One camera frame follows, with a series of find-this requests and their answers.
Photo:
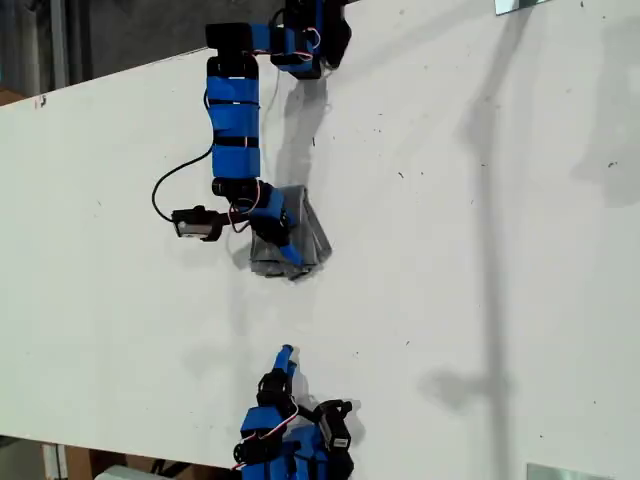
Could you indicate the white table leg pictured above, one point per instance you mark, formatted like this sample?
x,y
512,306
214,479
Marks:
x,y
54,462

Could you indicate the grey metal bar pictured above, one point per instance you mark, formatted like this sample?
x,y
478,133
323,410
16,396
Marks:
x,y
58,45

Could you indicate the grey striped square towel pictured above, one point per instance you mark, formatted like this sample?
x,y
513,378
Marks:
x,y
312,235

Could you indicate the brown cardboard box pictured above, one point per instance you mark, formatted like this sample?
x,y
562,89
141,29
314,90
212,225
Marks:
x,y
77,465

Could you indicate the black labelled camera box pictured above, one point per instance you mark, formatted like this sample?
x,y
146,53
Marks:
x,y
332,425

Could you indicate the pale plastic container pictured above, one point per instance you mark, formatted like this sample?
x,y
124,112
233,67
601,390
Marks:
x,y
120,474

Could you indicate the black silver camera box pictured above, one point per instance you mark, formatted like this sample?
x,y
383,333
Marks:
x,y
192,225

